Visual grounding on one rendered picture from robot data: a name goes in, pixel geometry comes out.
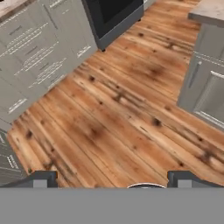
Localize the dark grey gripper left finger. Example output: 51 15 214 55
0 170 59 189

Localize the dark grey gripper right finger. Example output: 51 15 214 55
166 170 224 189

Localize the grey panelled cupboard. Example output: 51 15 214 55
0 128 30 186

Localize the white and black round thing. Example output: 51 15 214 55
127 182 167 189

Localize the grey island cupboard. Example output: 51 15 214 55
176 23 224 132

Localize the grey cupboard and drawer run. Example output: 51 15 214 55
0 0 99 131

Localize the black oven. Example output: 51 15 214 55
80 0 145 53

